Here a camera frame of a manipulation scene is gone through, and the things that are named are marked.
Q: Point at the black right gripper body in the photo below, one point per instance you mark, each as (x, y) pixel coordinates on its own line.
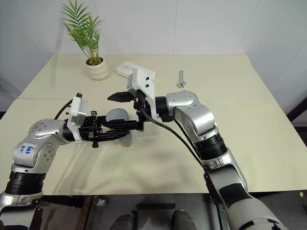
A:
(141, 105)

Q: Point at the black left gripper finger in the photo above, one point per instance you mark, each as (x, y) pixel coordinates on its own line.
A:
(112, 136)

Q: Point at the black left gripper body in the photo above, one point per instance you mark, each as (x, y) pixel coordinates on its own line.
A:
(87, 130)

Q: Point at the clear plastic jar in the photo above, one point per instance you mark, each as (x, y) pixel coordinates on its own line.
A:
(126, 141)

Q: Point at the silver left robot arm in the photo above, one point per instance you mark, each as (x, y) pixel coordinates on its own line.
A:
(45, 130)

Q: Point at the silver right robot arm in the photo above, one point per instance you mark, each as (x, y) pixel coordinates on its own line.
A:
(204, 119)

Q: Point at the grey jar lid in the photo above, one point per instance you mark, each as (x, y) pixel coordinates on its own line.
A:
(117, 114)

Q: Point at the white flat rectangular box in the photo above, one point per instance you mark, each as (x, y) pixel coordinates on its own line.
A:
(123, 68)

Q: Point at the clear plastic box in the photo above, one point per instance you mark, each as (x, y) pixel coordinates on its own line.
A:
(149, 134)

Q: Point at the cream ribbed plant pot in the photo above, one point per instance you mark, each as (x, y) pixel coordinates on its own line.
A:
(97, 69)

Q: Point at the grey metal bolt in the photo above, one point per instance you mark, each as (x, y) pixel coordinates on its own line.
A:
(181, 80)

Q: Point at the white label blue writing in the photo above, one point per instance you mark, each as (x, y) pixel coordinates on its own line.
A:
(26, 151)

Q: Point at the green palm plant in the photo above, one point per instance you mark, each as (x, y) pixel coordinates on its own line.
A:
(84, 28)

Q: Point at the black flat bar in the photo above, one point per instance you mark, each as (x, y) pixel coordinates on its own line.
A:
(156, 206)

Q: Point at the dark rounded shape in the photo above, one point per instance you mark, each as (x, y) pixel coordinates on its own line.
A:
(183, 220)
(124, 221)

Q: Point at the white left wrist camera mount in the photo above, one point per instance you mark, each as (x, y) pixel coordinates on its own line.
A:
(78, 113)

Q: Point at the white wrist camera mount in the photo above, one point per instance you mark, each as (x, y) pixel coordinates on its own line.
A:
(78, 113)
(144, 82)

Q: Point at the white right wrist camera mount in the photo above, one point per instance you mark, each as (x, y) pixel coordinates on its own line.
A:
(144, 82)

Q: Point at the small metal bracket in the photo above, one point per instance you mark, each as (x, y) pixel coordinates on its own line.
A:
(100, 202)

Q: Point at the dark furniture frame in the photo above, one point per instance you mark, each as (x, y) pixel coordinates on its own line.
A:
(297, 109)

